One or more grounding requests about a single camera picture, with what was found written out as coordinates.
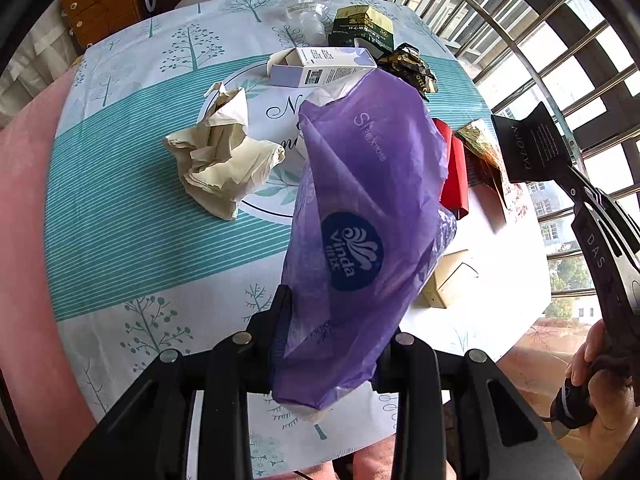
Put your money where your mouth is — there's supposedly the beige cardboard box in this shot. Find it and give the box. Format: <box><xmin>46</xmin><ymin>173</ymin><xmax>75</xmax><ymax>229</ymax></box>
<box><xmin>417</xmin><ymin>249</ymin><xmax>481</xmax><ymax>309</ymax></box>

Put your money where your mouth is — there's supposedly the black gold crumpled wrapper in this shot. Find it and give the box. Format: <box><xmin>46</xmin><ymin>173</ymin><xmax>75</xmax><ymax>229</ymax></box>
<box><xmin>377</xmin><ymin>42</ymin><xmax>438</xmax><ymax>101</ymax></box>

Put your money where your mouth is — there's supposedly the white lace curtain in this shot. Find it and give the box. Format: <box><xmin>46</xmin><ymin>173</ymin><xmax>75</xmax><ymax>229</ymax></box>
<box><xmin>0</xmin><ymin>10</ymin><xmax>76</xmax><ymax>126</ymax></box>

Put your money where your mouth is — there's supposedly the person's right hand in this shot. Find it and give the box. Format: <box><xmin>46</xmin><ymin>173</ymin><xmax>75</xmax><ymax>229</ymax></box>
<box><xmin>565</xmin><ymin>317</ymin><xmax>640</xmax><ymax>443</ymax></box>

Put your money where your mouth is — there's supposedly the green gold box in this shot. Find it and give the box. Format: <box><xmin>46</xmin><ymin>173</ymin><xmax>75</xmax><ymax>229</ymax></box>
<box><xmin>327</xmin><ymin>4</ymin><xmax>398</xmax><ymax>58</ymax></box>

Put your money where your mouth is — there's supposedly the black paper tag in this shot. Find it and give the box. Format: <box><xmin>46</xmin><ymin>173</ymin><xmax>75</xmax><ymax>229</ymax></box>
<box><xmin>490</xmin><ymin>101</ymin><xmax>573</xmax><ymax>183</ymax></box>

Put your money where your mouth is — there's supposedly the purple plastic bag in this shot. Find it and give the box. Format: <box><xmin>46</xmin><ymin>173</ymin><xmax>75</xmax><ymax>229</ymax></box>
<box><xmin>270</xmin><ymin>67</ymin><xmax>458</xmax><ymax>411</ymax></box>

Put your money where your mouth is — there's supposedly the tree print tablecloth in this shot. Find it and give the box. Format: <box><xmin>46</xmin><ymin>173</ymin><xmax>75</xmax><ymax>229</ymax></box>
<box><xmin>42</xmin><ymin>0</ymin><xmax>551</xmax><ymax>480</ymax></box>

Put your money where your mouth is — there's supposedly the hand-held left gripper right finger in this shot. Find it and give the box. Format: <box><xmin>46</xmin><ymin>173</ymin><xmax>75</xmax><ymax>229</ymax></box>
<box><xmin>372</xmin><ymin>330</ymin><xmax>583</xmax><ymax>480</ymax></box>

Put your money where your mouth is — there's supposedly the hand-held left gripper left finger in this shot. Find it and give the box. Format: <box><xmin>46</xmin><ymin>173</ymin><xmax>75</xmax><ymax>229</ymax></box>
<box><xmin>60</xmin><ymin>285</ymin><xmax>293</xmax><ymax>480</ymax></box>

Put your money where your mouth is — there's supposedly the clear plastic packaging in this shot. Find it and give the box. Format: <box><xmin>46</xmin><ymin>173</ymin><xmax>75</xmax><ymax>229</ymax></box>
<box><xmin>280</xmin><ymin>0</ymin><xmax>336</xmax><ymax>43</ymax></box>

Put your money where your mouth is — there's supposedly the gold foil wrapper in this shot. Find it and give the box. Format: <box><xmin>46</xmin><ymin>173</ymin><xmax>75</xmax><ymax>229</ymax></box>
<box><xmin>452</xmin><ymin>119</ymin><xmax>526</xmax><ymax>211</ymax></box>

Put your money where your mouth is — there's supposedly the red box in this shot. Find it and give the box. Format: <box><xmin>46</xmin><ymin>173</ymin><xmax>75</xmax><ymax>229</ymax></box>
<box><xmin>431</xmin><ymin>117</ymin><xmax>471</xmax><ymax>221</ymax></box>

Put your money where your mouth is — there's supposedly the wooden drawer desk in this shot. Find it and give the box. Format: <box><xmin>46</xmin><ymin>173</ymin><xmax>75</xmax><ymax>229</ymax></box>
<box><xmin>60</xmin><ymin>0</ymin><xmax>201</xmax><ymax>51</ymax></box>

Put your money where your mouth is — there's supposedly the pink blanket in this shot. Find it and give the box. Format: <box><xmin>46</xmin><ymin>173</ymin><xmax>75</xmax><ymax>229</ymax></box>
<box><xmin>0</xmin><ymin>67</ymin><xmax>101</xmax><ymax>461</ymax></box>

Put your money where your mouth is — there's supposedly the lavender white carton box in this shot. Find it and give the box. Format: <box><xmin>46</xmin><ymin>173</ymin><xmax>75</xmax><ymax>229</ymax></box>
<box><xmin>266</xmin><ymin>46</ymin><xmax>378</xmax><ymax>88</ymax></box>

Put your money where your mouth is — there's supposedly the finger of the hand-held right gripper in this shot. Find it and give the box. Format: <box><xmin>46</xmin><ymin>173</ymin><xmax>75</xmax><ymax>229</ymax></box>
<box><xmin>552</xmin><ymin>162</ymin><xmax>608</xmax><ymax>211</ymax></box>

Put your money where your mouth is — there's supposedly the metal window grille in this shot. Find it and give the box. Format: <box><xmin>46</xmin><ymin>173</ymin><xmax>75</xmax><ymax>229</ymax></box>
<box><xmin>385</xmin><ymin>0</ymin><xmax>640</xmax><ymax>321</ymax></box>

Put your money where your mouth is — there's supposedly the crumpled beige paper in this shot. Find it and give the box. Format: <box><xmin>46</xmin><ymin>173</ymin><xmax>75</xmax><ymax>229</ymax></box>
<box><xmin>162</xmin><ymin>81</ymin><xmax>287</xmax><ymax>222</ymax></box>

